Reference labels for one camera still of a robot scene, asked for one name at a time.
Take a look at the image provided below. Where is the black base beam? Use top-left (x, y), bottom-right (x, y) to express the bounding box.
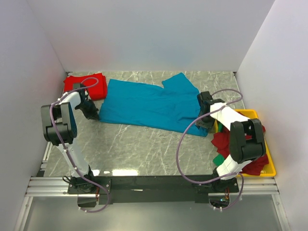
top-left (67, 176), bottom-right (239, 207)

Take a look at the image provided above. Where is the yellow plastic bin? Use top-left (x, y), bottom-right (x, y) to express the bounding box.
top-left (214, 109), bottom-right (276, 177)

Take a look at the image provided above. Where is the aluminium frame rail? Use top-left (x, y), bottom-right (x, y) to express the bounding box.
top-left (26, 177), bottom-right (280, 197)

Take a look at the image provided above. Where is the dark red t shirt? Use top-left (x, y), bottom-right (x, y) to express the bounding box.
top-left (211, 128), bottom-right (269, 176)

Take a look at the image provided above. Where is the folded red t shirt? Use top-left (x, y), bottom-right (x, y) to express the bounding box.
top-left (64, 73), bottom-right (108, 101)

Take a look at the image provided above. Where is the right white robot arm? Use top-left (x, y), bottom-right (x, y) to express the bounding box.
top-left (195, 91), bottom-right (266, 180)

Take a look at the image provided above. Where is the green t shirt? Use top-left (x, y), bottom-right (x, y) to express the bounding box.
top-left (213, 122), bottom-right (224, 166)

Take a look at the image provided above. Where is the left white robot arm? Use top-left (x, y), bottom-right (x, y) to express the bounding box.
top-left (40, 83), bottom-right (100, 179)

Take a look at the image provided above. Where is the blue t shirt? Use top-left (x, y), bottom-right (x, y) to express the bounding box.
top-left (99, 73), bottom-right (207, 137)

